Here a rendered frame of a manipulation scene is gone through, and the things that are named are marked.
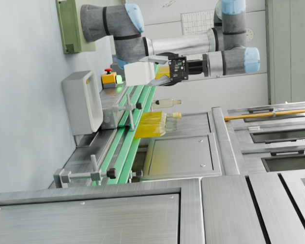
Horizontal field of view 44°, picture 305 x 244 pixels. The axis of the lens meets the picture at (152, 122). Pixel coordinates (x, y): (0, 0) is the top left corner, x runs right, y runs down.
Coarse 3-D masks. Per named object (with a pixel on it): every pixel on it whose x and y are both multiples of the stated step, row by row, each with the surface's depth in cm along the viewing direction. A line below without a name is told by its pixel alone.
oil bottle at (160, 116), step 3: (141, 117) 189; (144, 117) 188; (147, 117) 187; (150, 117) 187; (153, 117) 186; (156, 117) 185; (159, 117) 185; (162, 117) 185; (165, 117) 186; (141, 120) 185; (144, 120) 185; (165, 120) 185
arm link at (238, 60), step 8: (232, 48) 117; (240, 48) 114; (248, 48) 113; (256, 48) 112; (224, 56) 112; (232, 56) 112; (240, 56) 111; (248, 56) 111; (256, 56) 111; (224, 64) 112; (232, 64) 112; (240, 64) 111; (248, 64) 111; (256, 64) 111; (224, 72) 113; (232, 72) 113; (240, 72) 113; (248, 72) 114
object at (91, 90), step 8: (96, 80) 158; (88, 88) 158; (96, 88) 158; (88, 96) 143; (96, 96) 159; (88, 104) 144; (96, 104) 160; (88, 112) 146; (96, 112) 162; (96, 120) 160; (96, 128) 151
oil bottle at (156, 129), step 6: (138, 126) 175; (144, 126) 174; (150, 126) 174; (156, 126) 173; (162, 126) 173; (138, 132) 175; (144, 132) 175; (150, 132) 174; (156, 132) 174; (162, 132) 174
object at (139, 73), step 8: (128, 64) 111; (136, 64) 108; (144, 64) 108; (152, 64) 129; (128, 72) 109; (136, 72) 109; (144, 72) 108; (152, 72) 127; (128, 80) 109; (136, 80) 109; (144, 80) 109
